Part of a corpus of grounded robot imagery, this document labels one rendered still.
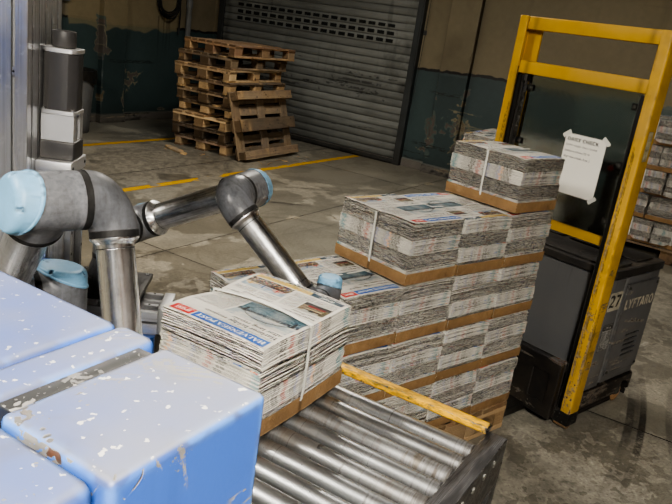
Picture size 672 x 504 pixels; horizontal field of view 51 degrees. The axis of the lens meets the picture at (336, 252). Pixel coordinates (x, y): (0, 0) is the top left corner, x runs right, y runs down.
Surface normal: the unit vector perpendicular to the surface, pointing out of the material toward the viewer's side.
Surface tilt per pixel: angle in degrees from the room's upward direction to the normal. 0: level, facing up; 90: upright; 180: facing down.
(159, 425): 0
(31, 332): 0
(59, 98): 90
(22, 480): 0
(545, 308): 90
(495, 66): 90
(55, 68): 90
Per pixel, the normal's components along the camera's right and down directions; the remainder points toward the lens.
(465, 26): -0.53, 0.18
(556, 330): -0.76, 0.10
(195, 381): 0.14, -0.94
